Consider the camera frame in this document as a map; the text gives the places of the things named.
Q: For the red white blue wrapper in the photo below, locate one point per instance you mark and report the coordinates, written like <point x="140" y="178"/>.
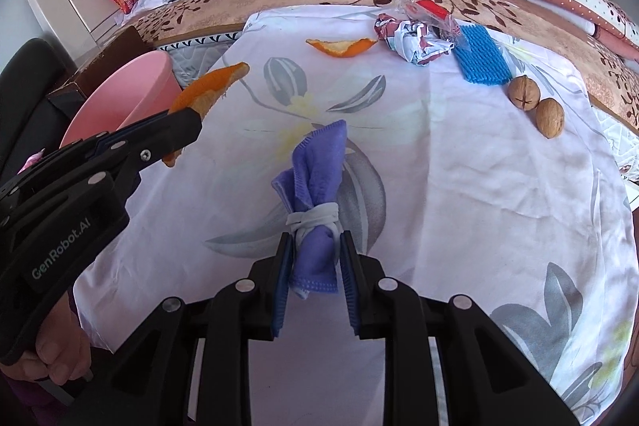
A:
<point x="412" y="39"/>

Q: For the pink plastic bucket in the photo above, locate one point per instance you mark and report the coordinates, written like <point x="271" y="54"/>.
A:
<point x="115" y="101"/>

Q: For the white quilted mattress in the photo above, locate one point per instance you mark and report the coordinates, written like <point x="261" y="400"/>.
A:
<point x="199" y="54"/>

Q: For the person's left hand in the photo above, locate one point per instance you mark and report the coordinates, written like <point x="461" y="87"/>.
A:
<point x="62" y="356"/>

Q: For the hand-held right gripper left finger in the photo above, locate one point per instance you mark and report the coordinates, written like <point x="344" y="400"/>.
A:
<point x="281" y="291"/>

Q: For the pink polka dot cloth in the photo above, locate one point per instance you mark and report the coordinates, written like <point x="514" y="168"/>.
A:
<point x="32" y="161"/>

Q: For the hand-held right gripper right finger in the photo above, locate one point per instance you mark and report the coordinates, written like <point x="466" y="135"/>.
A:
<point x="350" y="291"/>

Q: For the purple face mask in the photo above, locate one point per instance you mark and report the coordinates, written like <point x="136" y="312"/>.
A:
<point x="314" y="166"/>

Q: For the brown wooden nightstand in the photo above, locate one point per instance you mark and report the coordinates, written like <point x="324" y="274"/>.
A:
<point x="100" y="66"/>

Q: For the black leather chair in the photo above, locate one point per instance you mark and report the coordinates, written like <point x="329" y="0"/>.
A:
<point x="30" y="76"/>

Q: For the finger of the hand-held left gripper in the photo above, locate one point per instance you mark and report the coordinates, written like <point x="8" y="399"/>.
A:
<point x="169" y="131"/>
<point x="107" y="140"/>

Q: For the clear plastic wrapper red label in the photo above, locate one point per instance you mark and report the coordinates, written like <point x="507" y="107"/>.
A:
<point x="432" y="9"/>

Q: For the walnut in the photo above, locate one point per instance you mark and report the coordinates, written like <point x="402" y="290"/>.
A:
<point x="524" y="91"/>
<point x="549" y="119"/>

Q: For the orange peel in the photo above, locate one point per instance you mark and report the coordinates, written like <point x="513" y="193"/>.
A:
<point x="209" y="89"/>
<point x="344" y="48"/>

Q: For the blue foam fruit net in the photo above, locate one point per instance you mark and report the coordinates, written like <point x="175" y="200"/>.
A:
<point x="482" y="56"/>

